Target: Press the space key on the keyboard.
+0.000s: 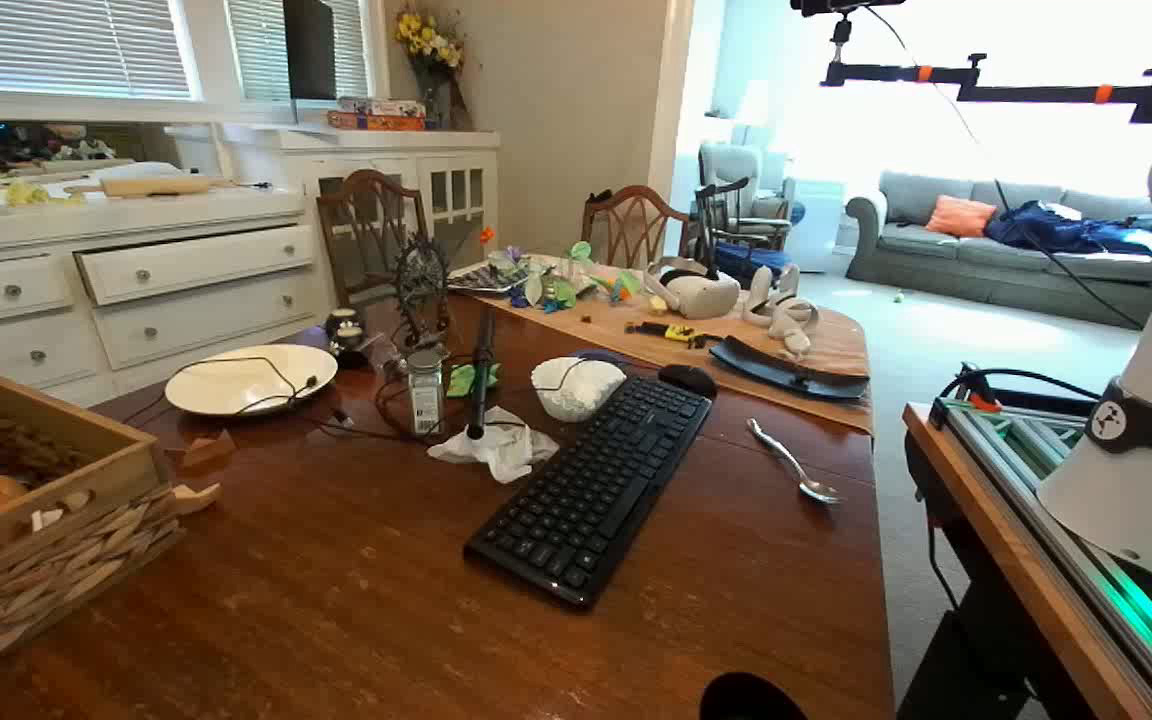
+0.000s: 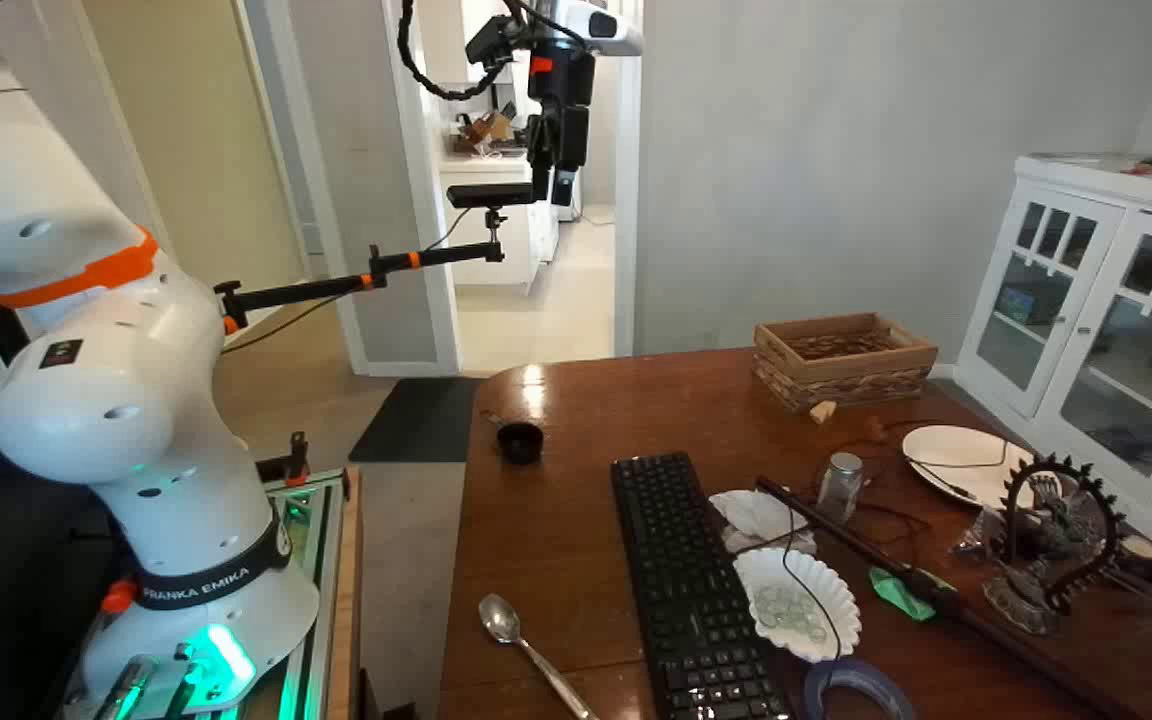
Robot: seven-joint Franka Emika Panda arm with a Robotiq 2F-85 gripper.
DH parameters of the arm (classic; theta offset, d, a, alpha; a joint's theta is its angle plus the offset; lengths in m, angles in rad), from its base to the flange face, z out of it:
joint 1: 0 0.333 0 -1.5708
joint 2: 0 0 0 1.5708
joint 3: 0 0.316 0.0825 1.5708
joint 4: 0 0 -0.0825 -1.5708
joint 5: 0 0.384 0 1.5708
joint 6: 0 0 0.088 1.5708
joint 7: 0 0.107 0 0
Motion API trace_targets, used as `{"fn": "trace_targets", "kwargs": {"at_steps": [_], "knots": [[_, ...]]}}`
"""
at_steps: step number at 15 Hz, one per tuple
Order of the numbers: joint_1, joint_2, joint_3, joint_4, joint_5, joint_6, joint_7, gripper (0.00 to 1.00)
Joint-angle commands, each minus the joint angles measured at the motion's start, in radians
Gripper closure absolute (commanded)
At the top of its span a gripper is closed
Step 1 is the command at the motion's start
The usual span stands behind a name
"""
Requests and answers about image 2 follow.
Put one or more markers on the small green plastic item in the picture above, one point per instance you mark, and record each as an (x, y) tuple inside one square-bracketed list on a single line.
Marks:
[(898, 593)]

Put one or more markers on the black gear-shaped ornament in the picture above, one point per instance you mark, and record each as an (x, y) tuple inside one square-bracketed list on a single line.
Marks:
[(1053, 535)]

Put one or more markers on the clear glass jar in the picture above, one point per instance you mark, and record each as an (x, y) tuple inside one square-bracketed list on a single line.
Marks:
[(842, 486)]

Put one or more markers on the black camera on mount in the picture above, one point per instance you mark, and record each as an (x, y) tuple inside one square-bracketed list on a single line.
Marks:
[(495, 195)]

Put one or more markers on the knife on plate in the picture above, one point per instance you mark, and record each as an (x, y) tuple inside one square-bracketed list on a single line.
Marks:
[(942, 482)]

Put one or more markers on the robot base stand green light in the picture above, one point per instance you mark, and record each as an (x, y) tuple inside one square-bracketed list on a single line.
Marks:
[(223, 653)]

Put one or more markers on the silver metal spoon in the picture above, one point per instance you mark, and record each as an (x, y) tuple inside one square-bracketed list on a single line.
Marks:
[(521, 647)]

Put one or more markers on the small beige cork piece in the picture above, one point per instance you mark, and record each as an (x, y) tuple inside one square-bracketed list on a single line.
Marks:
[(823, 411)]

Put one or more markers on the white scalloped dish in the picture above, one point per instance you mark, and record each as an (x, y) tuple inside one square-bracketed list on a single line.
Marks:
[(799, 600)]

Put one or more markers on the round white plate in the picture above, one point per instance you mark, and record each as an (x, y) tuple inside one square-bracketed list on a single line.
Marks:
[(966, 461)]

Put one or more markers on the woven wicker basket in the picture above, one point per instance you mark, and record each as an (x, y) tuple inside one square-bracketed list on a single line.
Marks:
[(847, 359)]

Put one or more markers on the long black stick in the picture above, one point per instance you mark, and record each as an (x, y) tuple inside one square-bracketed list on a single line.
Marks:
[(858, 546)]

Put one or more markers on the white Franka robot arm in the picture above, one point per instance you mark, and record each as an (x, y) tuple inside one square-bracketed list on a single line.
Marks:
[(139, 400)]

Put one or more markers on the black computer keyboard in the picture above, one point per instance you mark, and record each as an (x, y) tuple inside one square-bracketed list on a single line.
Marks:
[(691, 593)]

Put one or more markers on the small black cup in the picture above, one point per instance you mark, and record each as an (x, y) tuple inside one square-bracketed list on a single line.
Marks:
[(521, 441)]

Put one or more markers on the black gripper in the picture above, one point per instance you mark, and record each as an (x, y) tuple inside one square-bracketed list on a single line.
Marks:
[(563, 79)]

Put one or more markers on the black floor mat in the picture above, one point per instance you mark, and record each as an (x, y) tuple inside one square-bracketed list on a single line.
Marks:
[(417, 420)]

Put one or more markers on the white glass-door cabinet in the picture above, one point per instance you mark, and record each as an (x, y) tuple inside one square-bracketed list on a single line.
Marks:
[(1096, 334)]

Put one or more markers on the small round wooden object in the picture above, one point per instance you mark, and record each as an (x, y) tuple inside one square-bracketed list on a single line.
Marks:
[(1142, 552)]

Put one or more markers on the small white shallow dish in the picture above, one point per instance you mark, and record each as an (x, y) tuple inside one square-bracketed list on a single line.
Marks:
[(753, 514)]

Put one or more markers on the black camera mount rod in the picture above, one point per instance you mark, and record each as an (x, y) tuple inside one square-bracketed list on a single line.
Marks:
[(337, 280)]

